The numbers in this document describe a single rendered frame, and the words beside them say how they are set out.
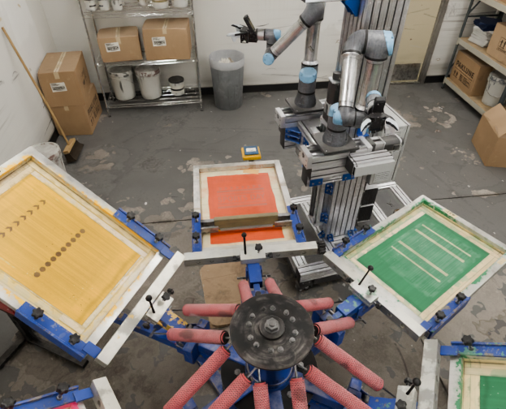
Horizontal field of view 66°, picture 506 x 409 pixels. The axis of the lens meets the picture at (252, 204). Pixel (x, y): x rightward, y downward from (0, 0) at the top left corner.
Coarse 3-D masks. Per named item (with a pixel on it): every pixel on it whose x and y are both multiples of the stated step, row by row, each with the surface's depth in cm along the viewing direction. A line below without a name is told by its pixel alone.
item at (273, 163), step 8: (272, 160) 268; (200, 168) 261; (208, 168) 262; (216, 168) 263; (224, 168) 263; (232, 168) 264; (240, 168) 265; (248, 168) 266; (256, 168) 267; (280, 168) 261; (280, 176) 255; (280, 184) 249; (200, 200) 238; (288, 200) 237; (200, 208) 232; (288, 240) 212; (208, 248) 208; (216, 248) 208; (224, 248) 208
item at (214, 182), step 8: (216, 176) 260; (224, 176) 260; (232, 176) 260; (208, 184) 254; (216, 184) 254; (224, 184) 254; (232, 184) 254; (216, 192) 248; (208, 200) 242; (216, 200) 242; (216, 208) 237; (240, 208) 237; (216, 216) 232; (224, 216) 232; (216, 232) 222; (224, 232) 222; (232, 232) 222; (240, 232) 222; (216, 240) 217; (224, 240) 217; (232, 240) 217; (240, 240) 217
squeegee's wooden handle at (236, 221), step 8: (232, 216) 217; (240, 216) 217; (248, 216) 217; (256, 216) 217; (264, 216) 217; (272, 216) 217; (216, 224) 216; (224, 224) 217; (232, 224) 218; (240, 224) 219; (248, 224) 219; (256, 224) 220; (264, 224) 221
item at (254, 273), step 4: (248, 264) 194; (252, 264) 194; (256, 264) 194; (248, 268) 192; (252, 268) 192; (256, 268) 192; (248, 272) 193; (252, 272) 190; (256, 272) 190; (260, 272) 190; (252, 276) 188; (256, 276) 188; (260, 276) 188; (252, 280) 186; (256, 280) 186; (260, 280) 186; (252, 284) 187; (260, 284) 187
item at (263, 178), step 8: (240, 176) 260; (248, 176) 260; (256, 176) 260; (264, 176) 260; (240, 184) 254; (248, 184) 254; (264, 184) 254; (272, 192) 248; (272, 200) 242; (248, 208) 237; (256, 208) 237; (264, 208) 237; (272, 208) 237; (248, 232) 222; (256, 232) 222; (264, 232) 222; (272, 232) 222; (280, 232) 222; (248, 240) 217
